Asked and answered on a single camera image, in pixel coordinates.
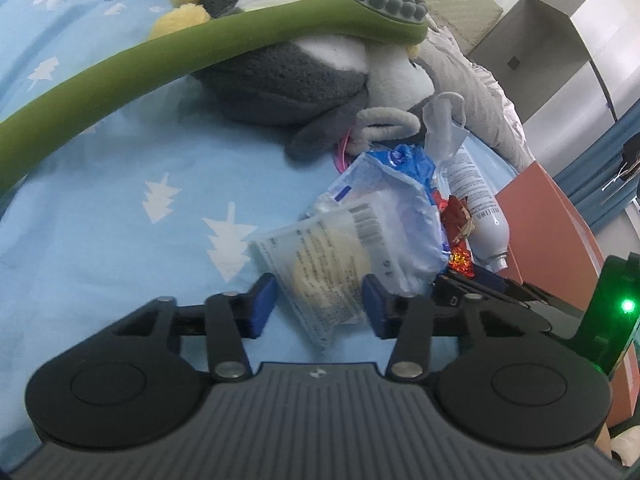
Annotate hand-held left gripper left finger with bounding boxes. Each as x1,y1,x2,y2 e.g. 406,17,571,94
107,274,278,382

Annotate salmon pink box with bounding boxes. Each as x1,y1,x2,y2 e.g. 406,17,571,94
492,160,640,427

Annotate white cabinet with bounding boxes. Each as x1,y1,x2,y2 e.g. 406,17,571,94
467,0,614,182

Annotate red foil candy wrapper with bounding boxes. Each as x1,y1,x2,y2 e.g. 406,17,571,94
433,191,474,240

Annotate black object with white sticks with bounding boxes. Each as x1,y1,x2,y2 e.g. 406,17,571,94
602,135,640,197

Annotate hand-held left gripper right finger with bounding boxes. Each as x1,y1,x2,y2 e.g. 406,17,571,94
362,274,549,381

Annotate blue curtain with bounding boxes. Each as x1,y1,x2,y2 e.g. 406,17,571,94
552,109,640,234

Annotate pink stringed small toy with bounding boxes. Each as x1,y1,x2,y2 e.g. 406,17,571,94
334,129,355,176

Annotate grey white penguin plush toy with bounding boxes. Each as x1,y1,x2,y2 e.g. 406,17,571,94
150,0,441,162

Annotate orange foil candy wrapper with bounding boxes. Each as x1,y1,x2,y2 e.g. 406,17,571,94
447,245,476,279

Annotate white blue plastic bag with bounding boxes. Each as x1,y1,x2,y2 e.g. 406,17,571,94
300,144,449,297

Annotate white spray bottle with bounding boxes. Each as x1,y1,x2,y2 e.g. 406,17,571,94
445,142,511,271

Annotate clear packet of yellow pads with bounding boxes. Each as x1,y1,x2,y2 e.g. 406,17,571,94
248,202,387,354

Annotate grey pillow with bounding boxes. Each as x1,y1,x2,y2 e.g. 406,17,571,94
415,22,534,172

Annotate face mask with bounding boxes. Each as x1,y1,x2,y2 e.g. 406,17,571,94
422,92,469,167

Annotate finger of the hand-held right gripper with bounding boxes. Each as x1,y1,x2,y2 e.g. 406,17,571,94
433,270,551,307

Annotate beige padded headboard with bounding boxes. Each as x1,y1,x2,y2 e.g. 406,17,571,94
369,0,504,57

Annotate green massage stick grey knobs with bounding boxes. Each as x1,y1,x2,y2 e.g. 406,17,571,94
0,0,430,201

